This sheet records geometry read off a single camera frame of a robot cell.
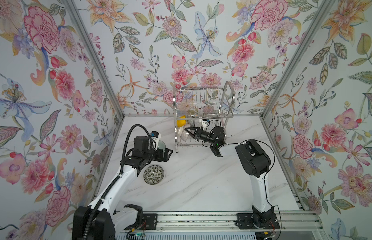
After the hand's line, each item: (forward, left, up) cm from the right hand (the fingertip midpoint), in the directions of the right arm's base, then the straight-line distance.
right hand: (185, 130), depth 87 cm
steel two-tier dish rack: (+36, -9, -14) cm, 40 cm away
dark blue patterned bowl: (+11, -4, -6) cm, 13 cm away
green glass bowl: (0, +16, -16) cm, 23 cm away
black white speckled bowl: (-20, +18, -19) cm, 33 cm away
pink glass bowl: (-1, +1, -2) cm, 3 cm away
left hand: (-13, +9, -3) cm, 16 cm away
